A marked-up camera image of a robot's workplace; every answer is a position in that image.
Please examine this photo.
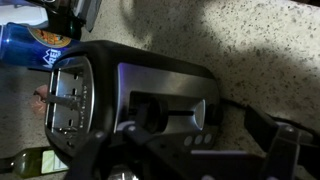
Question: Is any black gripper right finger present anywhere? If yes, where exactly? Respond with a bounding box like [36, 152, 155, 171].
[244, 104, 320, 180]

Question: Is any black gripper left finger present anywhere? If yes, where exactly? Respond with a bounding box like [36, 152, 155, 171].
[64, 121, 158, 180]

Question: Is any black toaster lever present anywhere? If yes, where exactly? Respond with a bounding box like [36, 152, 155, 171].
[134, 96, 169, 134]

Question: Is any black silver toaster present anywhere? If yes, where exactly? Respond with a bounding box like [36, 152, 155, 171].
[43, 39, 224, 168]

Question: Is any olive oil bottle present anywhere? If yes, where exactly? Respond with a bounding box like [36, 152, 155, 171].
[0, 146, 69, 179]

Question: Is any blue plastic water bottle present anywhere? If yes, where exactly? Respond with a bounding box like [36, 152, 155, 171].
[0, 22, 83, 72]

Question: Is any black silver object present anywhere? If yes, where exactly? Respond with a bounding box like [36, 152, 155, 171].
[26, 0, 104, 42]

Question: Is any white cloth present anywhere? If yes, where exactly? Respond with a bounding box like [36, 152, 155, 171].
[0, 4, 49, 26]

